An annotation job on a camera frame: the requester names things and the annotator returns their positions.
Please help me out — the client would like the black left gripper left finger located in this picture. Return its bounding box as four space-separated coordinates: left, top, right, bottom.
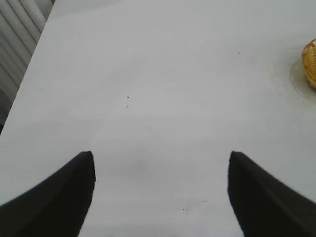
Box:
0 151 97 237

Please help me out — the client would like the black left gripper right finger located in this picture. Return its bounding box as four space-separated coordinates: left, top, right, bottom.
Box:
227 151 316 237

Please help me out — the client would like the yellow woven wicker basket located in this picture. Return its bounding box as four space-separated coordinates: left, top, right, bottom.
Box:
301 39 316 90

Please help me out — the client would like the white slatted panel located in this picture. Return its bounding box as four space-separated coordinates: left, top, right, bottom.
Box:
0 0 56 135

